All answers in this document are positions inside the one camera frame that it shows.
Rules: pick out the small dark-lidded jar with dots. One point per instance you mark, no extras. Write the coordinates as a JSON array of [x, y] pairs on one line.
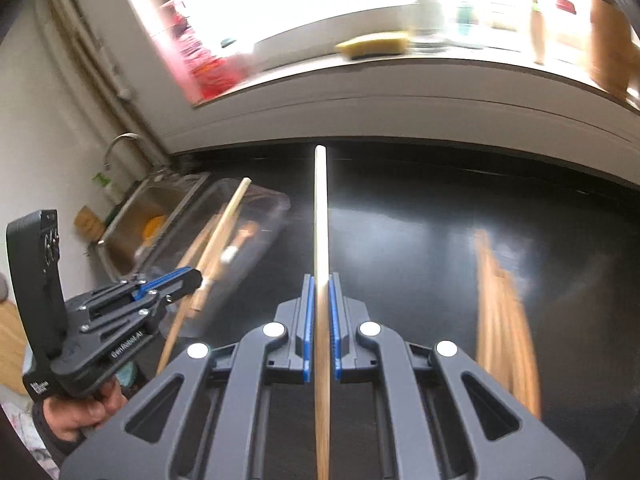
[[235, 57]]

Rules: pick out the round wooden board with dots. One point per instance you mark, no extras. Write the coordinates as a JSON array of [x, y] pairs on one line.
[[12, 345]]

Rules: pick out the teal bowl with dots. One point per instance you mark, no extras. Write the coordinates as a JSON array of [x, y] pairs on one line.
[[127, 375]]

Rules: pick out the metal faucet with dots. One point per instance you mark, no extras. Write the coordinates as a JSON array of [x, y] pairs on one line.
[[122, 136]]

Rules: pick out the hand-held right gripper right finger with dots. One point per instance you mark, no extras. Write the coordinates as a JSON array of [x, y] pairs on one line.
[[335, 320]]

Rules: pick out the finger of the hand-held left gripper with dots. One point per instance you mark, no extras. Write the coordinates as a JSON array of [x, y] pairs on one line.
[[170, 280], [145, 312]]

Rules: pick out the clear plastic container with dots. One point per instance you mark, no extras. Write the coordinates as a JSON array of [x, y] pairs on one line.
[[265, 215]]

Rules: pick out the red soap bottle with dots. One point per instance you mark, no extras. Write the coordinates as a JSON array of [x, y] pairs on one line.
[[205, 60]]

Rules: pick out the wall pipes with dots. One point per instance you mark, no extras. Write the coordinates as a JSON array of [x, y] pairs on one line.
[[85, 45]]

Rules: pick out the yellow plastic cup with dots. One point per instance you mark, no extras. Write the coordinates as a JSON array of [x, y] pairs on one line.
[[155, 227]]

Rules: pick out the stainless steel sink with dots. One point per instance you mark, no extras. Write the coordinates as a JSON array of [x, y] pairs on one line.
[[135, 210]]

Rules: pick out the clear drinking glass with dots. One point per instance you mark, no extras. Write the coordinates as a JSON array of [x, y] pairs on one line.
[[425, 15]]

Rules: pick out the pile of wooden chopsticks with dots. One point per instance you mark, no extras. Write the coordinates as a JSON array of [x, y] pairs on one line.
[[505, 320]]

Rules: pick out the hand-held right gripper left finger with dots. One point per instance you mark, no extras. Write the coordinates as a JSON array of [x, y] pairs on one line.
[[309, 320]]

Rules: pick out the wooden utensil holder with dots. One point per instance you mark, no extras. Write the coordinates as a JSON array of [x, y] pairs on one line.
[[607, 45]]

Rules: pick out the red-lidded jar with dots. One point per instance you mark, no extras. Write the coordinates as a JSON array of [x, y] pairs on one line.
[[565, 25]]

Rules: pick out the cream sauce bottle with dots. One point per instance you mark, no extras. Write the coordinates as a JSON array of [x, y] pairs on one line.
[[538, 35]]

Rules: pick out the person's left forearm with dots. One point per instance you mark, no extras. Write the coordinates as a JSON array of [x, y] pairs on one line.
[[55, 452]]

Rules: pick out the yellow sponge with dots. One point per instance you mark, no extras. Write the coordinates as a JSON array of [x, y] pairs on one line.
[[372, 45]]

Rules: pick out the brown woven item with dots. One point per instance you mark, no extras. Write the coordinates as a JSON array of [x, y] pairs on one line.
[[90, 225]]

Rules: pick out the single wooden chopstick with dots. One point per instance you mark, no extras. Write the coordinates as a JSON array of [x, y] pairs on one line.
[[225, 230], [321, 235], [192, 300]]

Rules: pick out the person's left hand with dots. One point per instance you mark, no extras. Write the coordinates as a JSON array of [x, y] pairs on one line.
[[75, 415]]

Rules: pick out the patterned cloth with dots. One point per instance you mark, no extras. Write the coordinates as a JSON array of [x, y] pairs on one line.
[[17, 430]]

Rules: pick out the white and green bottle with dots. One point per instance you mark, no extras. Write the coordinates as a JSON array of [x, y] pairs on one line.
[[104, 187]]

